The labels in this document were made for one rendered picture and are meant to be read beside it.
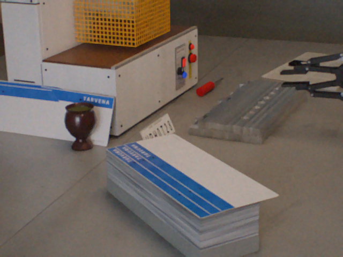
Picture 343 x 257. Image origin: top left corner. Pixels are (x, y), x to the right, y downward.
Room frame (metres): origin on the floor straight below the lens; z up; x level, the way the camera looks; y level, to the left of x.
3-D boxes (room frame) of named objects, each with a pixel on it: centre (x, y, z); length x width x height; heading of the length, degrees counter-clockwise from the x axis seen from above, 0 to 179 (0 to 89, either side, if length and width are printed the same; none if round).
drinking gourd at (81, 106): (1.82, 0.23, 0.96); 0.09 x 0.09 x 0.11
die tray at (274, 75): (2.51, -0.54, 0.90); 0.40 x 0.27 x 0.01; 147
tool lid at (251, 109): (2.05, -0.25, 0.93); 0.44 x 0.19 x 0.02; 155
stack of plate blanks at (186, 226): (1.39, -0.01, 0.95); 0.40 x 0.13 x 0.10; 29
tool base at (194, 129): (2.05, -0.24, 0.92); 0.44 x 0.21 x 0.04; 155
